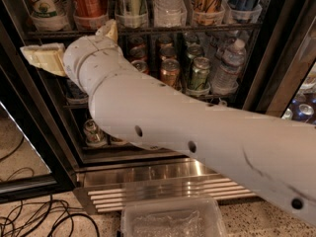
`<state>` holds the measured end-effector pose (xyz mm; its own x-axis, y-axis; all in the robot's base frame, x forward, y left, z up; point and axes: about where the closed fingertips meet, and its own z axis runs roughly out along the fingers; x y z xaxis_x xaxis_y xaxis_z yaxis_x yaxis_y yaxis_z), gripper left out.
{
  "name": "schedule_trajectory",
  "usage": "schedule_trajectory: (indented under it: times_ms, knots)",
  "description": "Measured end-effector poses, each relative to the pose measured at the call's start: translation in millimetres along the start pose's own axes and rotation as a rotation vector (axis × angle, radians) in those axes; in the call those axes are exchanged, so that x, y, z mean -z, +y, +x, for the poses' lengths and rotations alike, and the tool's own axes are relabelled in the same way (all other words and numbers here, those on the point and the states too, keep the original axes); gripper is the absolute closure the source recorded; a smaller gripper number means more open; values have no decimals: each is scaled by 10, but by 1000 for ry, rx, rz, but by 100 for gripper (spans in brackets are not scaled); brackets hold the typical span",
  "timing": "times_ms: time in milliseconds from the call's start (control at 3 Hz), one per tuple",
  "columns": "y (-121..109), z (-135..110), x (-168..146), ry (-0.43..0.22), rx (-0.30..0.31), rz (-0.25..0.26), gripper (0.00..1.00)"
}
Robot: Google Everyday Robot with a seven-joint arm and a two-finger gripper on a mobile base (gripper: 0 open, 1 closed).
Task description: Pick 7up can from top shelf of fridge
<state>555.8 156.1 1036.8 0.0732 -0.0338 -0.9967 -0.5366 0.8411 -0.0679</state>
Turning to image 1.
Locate red coca-cola can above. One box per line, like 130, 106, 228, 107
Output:
131, 60, 149, 74

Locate green can middle shelf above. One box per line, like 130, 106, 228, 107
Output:
189, 56, 210, 91

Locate clear plastic bin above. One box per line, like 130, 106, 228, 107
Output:
120, 197, 228, 237

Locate stainless fridge bottom grille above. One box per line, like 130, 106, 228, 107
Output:
74, 158, 255, 214

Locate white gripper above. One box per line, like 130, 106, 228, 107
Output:
20, 19, 123, 93

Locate black cables on floor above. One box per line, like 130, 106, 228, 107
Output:
0, 132, 101, 237

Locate gold can middle shelf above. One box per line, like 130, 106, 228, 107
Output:
160, 59, 180, 88

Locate open fridge glass door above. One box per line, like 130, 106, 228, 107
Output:
0, 24, 76, 203

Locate water bottle middle shelf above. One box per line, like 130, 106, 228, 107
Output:
212, 39, 246, 94

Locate blue can right fridge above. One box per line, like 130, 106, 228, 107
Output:
292, 100, 315, 122

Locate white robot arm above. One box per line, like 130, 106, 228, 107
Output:
21, 20, 316, 225

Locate white green can bottom shelf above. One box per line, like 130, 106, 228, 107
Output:
83, 119, 105, 143

